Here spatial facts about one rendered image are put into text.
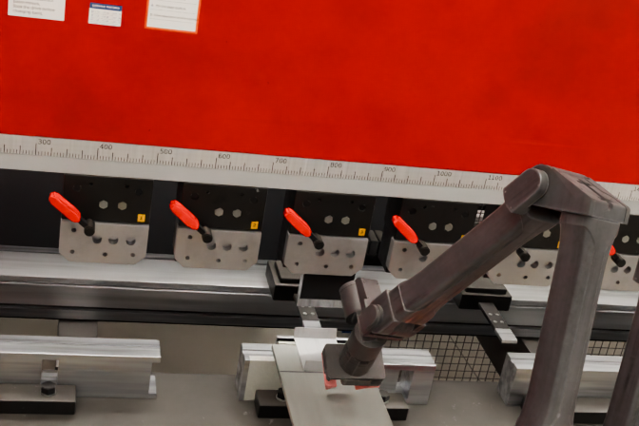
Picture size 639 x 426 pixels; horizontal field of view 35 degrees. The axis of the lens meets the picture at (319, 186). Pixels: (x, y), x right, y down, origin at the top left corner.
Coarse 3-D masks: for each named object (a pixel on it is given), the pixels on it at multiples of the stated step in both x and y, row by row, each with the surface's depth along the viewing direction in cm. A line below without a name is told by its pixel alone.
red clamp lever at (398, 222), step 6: (396, 216) 185; (396, 222) 183; (402, 222) 184; (402, 228) 184; (408, 228) 185; (402, 234) 185; (408, 234) 185; (414, 234) 185; (408, 240) 186; (414, 240) 186; (420, 240) 190; (420, 246) 187; (426, 246) 187; (420, 252) 187; (426, 252) 187
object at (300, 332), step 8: (296, 328) 200; (304, 328) 200; (312, 328) 200; (320, 328) 201; (328, 328) 201; (296, 336) 200; (304, 336) 200; (312, 336) 201; (320, 336) 201; (328, 336) 201; (336, 336) 202
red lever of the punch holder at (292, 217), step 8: (288, 208) 180; (288, 216) 179; (296, 216) 179; (296, 224) 180; (304, 224) 180; (304, 232) 181; (312, 232) 183; (312, 240) 182; (320, 240) 182; (320, 248) 182
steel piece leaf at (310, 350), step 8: (296, 344) 198; (304, 344) 198; (312, 344) 198; (320, 344) 199; (304, 352) 196; (312, 352) 196; (320, 352) 196; (304, 360) 193; (312, 360) 190; (320, 360) 190; (304, 368) 190; (312, 368) 190; (320, 368) 191
